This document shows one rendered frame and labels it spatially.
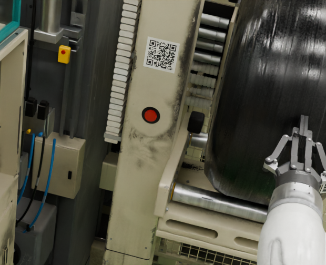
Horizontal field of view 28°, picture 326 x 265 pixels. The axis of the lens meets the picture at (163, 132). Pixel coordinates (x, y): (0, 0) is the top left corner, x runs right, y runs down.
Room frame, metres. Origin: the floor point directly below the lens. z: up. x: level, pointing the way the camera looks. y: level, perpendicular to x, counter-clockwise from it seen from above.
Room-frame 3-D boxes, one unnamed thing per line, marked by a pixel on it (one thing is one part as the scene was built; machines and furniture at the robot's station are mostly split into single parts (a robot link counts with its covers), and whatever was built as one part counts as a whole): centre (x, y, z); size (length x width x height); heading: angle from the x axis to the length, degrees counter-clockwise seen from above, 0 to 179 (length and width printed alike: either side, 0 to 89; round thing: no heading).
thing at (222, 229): (1.32, -0.21, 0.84); 0.36 x 0.09 x 0.06; 84
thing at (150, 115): (1.41, 0.04, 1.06); 0.03 x 0.02 x 0.03; 84
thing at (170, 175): (1.48, -0.05, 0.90); 0.40 x 0.03 x 0.10; 174
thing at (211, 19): (1.86, -0.05, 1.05); 0.20 x 0.15 x 0.30; 84
